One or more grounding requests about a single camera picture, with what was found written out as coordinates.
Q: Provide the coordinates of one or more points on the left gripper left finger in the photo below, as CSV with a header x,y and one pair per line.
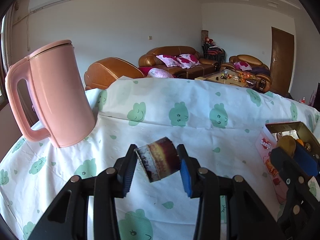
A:
x,y
112,183

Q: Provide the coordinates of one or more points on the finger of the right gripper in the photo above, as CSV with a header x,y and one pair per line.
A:
x,y
306,161
290,172

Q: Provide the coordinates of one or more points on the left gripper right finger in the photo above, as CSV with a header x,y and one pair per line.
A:
x,y
199,182

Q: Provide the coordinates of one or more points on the yellow brown kiwi fruit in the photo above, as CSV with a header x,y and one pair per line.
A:
x,y
287,144

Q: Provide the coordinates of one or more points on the layered cake slice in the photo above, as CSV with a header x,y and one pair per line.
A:
x,y
159,159

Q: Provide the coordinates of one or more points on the black television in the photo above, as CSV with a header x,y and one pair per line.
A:
x,y
316,104

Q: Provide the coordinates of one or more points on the cloud print tablecloth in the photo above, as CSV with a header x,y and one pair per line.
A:
x,y
218,125

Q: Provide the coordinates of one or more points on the pink electric kettle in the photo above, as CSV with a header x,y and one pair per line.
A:
x,y
56,91

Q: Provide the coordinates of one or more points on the brown leather armchair near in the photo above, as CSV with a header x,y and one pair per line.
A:
x,y
101,74

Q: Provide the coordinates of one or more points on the brown leather armchair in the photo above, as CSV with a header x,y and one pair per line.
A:
x,y
252,65
101,74

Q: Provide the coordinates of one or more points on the wooden coffee table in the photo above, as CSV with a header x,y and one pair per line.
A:
x,y
230,77

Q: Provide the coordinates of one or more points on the brown leather armchair far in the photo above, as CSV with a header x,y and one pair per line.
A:
x,y
252,65

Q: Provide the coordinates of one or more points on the pink pillow on armchair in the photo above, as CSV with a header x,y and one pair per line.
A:
x,y
242,66

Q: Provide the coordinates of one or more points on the light pink round cushion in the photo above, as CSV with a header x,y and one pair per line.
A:
x,y
159,73

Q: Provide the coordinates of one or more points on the brown wooden door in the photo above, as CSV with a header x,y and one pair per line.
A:
x,y
282,59

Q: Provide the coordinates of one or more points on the pink flower pillow right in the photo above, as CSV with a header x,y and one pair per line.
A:
x,y
187,61

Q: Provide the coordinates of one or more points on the pink flower pillow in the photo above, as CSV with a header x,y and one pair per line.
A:
x,y
169,61
187,61

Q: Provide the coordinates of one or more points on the pink flower pillow left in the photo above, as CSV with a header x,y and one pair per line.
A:
x,y
169,61

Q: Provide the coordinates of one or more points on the brown leather long sofa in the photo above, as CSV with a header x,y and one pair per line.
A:
x,y
206,66

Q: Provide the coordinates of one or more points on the stacked dark chairs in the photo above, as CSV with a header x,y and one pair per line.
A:
x,y
213,52

